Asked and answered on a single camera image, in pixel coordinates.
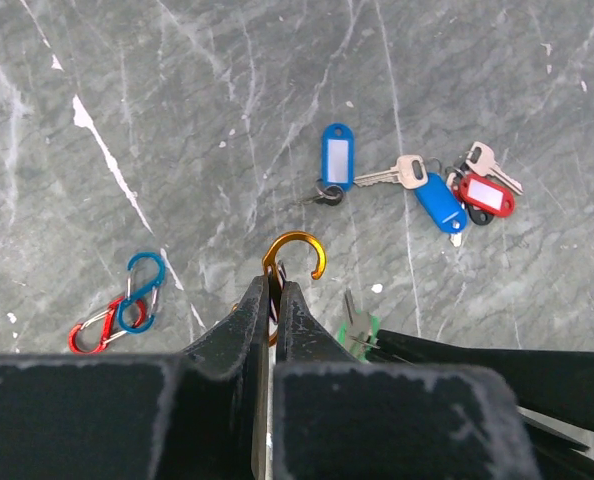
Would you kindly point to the blue tag key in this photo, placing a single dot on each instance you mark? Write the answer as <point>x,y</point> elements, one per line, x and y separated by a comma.
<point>432,193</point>
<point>337,166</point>

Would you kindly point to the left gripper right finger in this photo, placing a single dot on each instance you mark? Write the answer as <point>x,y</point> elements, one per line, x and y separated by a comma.
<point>337,418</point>

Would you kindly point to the red S carabiner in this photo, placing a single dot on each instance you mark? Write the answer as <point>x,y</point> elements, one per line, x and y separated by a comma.
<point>95,334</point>

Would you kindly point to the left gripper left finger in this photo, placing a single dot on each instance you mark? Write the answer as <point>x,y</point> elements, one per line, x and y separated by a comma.
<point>199,413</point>

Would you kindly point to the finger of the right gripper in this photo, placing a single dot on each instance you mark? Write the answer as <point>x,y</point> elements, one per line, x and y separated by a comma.
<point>559,384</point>
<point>558,455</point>

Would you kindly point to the green tag key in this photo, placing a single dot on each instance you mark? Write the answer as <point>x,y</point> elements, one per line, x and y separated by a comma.
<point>357,332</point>

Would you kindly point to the gold S carabiner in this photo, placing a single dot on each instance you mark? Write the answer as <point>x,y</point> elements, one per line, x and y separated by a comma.
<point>295,248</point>

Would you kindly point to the red tag key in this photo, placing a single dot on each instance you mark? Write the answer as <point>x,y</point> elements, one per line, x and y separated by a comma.
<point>481,186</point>

